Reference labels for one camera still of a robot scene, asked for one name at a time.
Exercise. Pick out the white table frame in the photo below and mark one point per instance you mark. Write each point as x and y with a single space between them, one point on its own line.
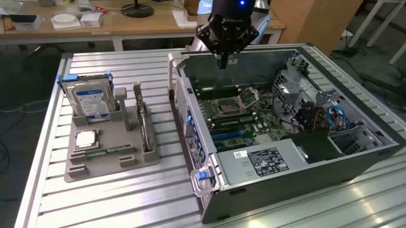
398 53

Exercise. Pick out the blue expansion slot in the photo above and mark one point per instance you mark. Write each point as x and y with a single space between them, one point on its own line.
226 136

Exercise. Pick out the open black PC case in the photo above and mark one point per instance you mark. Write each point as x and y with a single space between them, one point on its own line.
285 190

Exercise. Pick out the metal drive cage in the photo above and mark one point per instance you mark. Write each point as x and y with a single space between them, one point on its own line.
290 92

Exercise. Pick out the black RAM slot bank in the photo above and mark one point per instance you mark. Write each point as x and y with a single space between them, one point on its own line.
231 121
209 90

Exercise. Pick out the black lamp base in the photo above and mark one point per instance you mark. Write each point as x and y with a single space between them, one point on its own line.
138 12

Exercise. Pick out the hard disk with blue carrier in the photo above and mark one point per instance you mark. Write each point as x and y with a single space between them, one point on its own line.
90 102

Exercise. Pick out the wooden cabinet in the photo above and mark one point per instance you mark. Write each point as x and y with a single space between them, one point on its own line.
317 23

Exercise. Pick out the blue release latch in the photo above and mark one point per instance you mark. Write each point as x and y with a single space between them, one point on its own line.
203 176

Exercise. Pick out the green RAM stick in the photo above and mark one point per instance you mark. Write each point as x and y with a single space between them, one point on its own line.
107 151

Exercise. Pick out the blue card retention bar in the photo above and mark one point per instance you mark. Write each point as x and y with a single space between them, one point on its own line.
190 123

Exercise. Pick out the CPU socket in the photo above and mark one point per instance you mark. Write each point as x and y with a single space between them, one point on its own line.
229 107

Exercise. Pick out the wooden desk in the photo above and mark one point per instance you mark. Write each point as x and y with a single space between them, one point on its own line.
143 23

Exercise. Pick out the white paper stack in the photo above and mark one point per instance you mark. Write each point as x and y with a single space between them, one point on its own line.
183 20

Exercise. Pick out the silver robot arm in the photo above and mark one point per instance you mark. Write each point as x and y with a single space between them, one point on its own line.
199 45

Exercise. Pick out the white round container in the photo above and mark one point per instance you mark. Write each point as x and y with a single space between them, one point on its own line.
67 22

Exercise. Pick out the metal socket cover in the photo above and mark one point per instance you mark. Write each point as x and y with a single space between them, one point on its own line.
248 96

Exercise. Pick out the grey parts rack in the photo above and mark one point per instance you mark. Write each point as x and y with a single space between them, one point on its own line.
105 166

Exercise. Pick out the grey power supply unit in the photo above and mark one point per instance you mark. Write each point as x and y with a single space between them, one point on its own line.
234 171

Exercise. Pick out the green motherboard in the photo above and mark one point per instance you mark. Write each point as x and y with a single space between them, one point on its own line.
264 123

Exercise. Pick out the silver CPU chip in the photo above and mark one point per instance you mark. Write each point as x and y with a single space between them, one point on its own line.
86 139

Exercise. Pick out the white box with black lid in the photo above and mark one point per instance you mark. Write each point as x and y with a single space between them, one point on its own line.
26 23

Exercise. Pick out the graphics card with metal bracket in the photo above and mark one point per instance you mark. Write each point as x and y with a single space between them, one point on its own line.
145 118

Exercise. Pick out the silver disk bay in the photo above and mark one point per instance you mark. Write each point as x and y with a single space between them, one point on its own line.
358 135

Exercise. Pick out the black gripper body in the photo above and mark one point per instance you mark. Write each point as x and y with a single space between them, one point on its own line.
233 14

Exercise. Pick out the white labelled cardboard box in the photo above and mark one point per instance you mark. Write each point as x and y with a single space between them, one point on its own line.
93 21

